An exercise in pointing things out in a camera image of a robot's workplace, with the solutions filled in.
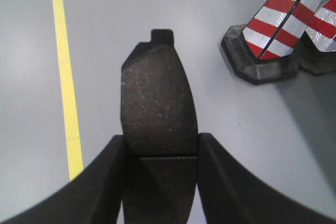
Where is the red white traffic cone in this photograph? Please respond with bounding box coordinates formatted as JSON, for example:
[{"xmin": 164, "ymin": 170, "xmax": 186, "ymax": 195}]
[{"xmin": 221, "ymin": 0, "xmax": 322, "ymax": 84}]

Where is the grey brake pad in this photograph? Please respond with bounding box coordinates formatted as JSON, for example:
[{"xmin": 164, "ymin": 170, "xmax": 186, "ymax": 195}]
[{"xmin": 121, "ymin": 29, "xmax": 198, "ymax": 223}]

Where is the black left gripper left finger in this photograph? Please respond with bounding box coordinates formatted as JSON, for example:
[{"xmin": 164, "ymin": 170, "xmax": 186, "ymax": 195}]
[{"xmin": 5, "ymin": 135, "xmax": 125, "ymax": 223}]

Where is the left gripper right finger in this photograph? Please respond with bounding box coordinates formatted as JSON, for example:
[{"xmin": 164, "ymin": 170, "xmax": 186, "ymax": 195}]
[{"xmin": 197, "ymin": 133, "xmax": 335, "ymax": 223}]

